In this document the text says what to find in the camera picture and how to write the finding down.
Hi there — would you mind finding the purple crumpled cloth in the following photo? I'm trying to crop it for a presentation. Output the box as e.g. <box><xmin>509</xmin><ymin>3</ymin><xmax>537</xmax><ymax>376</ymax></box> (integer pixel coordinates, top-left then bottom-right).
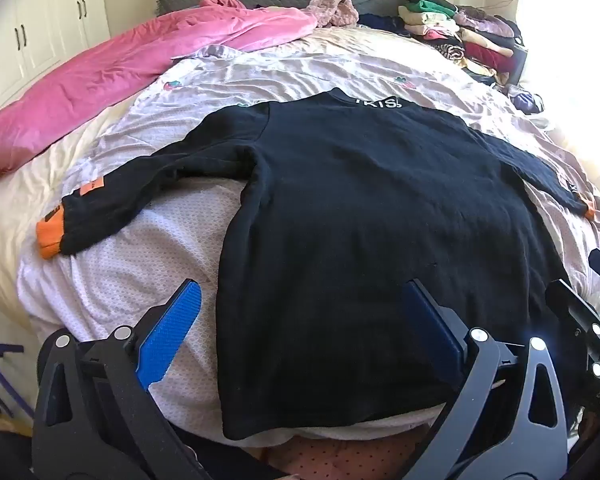
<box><xmin>505</xmin><ymin>84</ymin><xmax>548</xmax><ymax>116</ymax></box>

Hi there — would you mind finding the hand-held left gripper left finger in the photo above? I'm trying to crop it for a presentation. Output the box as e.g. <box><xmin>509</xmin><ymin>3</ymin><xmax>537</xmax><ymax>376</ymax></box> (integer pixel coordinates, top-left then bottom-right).
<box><xmin>32</xmin><ymin>277</ymin><xmax>203</xmax><ymax>480</ymax></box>

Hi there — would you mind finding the pink dotted garment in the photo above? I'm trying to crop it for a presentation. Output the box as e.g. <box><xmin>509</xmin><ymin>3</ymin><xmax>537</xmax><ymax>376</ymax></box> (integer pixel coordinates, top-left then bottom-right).
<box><xmin>260</xmin><ymin>422</ymin><xmax>431</xmax><ymax>480</ymax></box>

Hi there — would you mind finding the pink fuzzy garment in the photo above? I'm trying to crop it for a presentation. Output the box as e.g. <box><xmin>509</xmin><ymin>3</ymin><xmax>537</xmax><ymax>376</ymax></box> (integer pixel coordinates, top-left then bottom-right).
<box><xmin>306</xmin><ymin>0</ymin><xmax>361</xmax><ymax>29</ymax></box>

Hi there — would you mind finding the blue metal rack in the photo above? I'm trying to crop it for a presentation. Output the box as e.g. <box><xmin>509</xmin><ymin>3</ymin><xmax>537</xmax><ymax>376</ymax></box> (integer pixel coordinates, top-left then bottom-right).
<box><xmin>0</xmin><ymin>327</ymin><xmax>36</xmax><ymax>426</ymax></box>

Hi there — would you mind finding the white wardrobe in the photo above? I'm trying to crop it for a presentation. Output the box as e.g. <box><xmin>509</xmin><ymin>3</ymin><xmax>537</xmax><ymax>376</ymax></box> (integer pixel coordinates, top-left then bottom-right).
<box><xmin>0</xmin><ymin>0</ymin><xmax>111</xmax><ymax>116</ymax></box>

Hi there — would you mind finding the pink duvet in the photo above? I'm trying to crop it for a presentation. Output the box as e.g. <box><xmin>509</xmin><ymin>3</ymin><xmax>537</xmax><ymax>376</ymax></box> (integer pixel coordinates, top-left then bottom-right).
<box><xmin>0</xmin><ymin>0</ymin><xmax>318</xmax><ymax>183</ymax></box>

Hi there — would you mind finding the cream bed sheet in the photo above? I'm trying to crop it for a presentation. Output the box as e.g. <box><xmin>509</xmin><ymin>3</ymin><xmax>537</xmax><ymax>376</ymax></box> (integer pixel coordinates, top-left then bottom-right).
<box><xmin>0</xmin><ymin>25</ymin><xmax>600</xmax><ymax>351</ymax></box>

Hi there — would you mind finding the lilac strawberry print blanket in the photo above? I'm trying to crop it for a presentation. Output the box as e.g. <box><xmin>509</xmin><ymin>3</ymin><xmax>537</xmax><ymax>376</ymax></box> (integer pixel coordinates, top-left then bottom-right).
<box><xmin>17</xmin><ymin>42</ymin><xmax>600</xmax><ymax>436</ymax></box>

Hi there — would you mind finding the black sweater with orange cuffs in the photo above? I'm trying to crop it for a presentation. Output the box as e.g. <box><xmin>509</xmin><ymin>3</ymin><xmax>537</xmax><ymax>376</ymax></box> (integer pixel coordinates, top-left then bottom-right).
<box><xmin>36</xmin><ymin>87</ymin><xmax>597</xmax><ymax>442</ymax></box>

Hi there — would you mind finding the sheer cream curtain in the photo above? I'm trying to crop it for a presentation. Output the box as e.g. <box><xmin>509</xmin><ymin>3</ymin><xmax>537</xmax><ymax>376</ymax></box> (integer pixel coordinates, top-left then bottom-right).
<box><xmin>515</xmin><ymin>0</ymin><xmax>600</xmax><ymax>161</ymax></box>

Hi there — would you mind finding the pile of folded clothes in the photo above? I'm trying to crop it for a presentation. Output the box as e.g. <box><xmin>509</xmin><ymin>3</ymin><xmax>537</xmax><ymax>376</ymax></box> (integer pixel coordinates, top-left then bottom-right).
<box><xmin>397</xmin><ymin>0</ymin><xmax>528</xmax><ymax>86</ymax></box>

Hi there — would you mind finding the navy cloth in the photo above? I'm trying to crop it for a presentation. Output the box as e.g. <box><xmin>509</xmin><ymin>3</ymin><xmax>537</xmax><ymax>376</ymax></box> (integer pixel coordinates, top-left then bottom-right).
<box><xmin>357</xmin><ymin>12</ymin><xmax>411</xmax><ymax>36</ymax></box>

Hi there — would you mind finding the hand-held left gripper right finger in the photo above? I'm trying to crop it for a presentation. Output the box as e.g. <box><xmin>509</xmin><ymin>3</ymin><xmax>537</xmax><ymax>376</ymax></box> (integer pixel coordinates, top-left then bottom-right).
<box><xmin>402</xmin><ymin>279</ymin><xmax>568</xmax><ymax>480</ymax></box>

